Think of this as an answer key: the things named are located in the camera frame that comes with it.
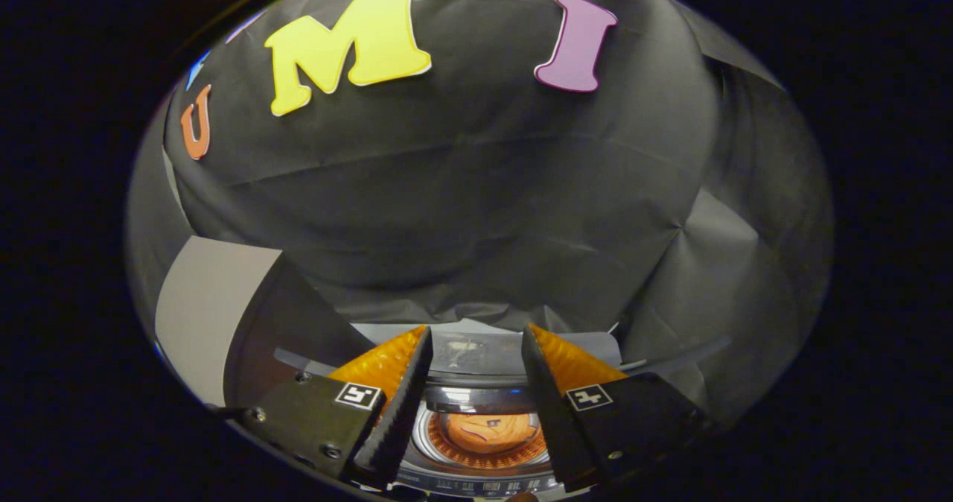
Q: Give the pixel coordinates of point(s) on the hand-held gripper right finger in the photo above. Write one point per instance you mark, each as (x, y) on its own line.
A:
(551, 412)

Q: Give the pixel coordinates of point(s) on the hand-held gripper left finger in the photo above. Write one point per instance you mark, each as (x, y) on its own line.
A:
(398, 420)

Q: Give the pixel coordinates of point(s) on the yellow polo shirt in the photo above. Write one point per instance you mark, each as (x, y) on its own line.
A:
(488, 431)

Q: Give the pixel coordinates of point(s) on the dark grey washing machine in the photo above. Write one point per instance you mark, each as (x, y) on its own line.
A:
(476, 476)

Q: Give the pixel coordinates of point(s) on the black backdrop cloth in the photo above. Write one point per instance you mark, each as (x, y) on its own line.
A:
(461, 189)

